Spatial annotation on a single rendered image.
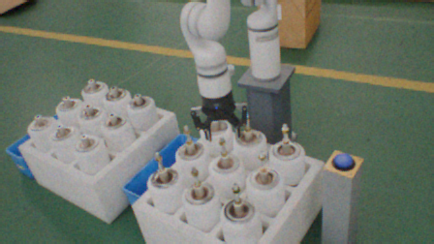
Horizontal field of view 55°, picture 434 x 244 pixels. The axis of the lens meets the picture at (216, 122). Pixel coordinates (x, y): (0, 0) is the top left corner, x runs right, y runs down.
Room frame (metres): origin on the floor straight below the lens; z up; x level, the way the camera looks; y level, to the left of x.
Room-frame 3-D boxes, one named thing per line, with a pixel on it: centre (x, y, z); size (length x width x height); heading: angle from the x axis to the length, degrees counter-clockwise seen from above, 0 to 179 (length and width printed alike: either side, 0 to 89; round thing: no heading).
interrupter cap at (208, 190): (0.74, 0.07, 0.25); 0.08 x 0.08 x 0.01
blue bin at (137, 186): (1.02, 0.19, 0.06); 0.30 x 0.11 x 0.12; 139
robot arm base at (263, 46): (1.16, -0.19, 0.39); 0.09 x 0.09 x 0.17; 56
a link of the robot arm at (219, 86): (0.84, -0.01, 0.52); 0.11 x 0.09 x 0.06; 172
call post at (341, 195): (0.69, -0.27, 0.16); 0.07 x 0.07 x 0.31; 49
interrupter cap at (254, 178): (0.75, -0.10, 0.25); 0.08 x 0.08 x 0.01
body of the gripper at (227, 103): (0.83, -0.01, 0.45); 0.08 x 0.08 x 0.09
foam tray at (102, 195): (1.19, 0.41, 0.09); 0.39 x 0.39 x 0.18; 49
